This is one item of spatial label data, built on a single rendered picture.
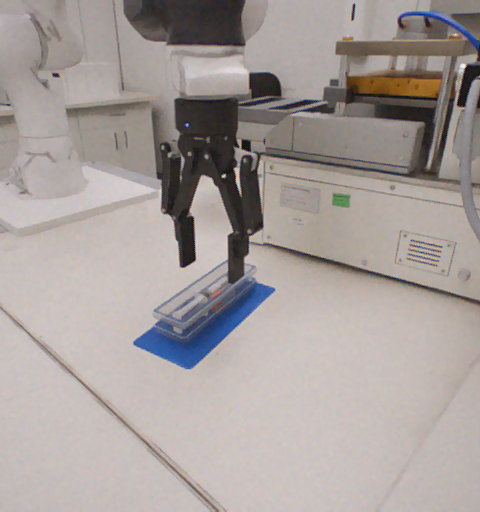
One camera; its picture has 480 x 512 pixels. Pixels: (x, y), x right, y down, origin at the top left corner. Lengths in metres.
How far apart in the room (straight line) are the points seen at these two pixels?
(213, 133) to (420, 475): 0.38
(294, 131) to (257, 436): 0.49
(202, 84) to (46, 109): 0.70
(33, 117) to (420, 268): 0.86
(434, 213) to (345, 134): 0.18
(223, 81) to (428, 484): 0.39
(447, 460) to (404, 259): 0.37
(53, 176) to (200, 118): 0.68
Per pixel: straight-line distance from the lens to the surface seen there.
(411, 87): 0.73
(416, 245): 0.73
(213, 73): 0.45
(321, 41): 2.64
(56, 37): 1.11
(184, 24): 0.50
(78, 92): 3.28
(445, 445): 0.45
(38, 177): 1.14
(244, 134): 0.88
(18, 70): 1.09
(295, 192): 0.77
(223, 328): 0.61
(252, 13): 0.62
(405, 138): 0.70
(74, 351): 0.61
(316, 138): 0.74
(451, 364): 0.62
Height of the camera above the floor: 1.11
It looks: 26 degrees down
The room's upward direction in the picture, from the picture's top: straight up
